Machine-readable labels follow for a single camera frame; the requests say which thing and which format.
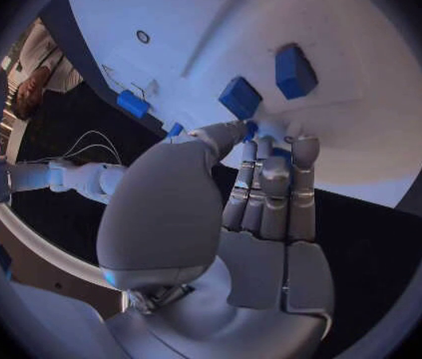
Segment white task board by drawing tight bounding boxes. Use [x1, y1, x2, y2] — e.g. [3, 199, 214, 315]
[64, 0, 422, 210]

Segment person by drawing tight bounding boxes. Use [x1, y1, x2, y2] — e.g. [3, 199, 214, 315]
[8, 18, 85, 121]

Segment blue cylinder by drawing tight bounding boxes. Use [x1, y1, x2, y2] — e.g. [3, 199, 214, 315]
[243, 120, 293, 160]

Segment blue rectangular plug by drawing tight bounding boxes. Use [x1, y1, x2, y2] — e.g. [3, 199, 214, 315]
[116, 89, 152, 120]

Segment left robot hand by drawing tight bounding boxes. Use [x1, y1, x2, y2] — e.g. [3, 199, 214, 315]
[95, 120, 334, 359]

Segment white cable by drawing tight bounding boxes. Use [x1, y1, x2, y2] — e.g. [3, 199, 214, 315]
[65, 144, 124, 165]
[63, 129, 123, 160]

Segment small blue peg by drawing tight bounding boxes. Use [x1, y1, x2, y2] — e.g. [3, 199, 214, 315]
[167, 122, 186, 140]

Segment large blue block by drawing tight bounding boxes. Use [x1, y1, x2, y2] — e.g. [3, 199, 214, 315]
[274, 46, 320, 101]

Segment blue square block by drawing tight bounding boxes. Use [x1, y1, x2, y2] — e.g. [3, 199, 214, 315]
[217, 76, 264, 120]

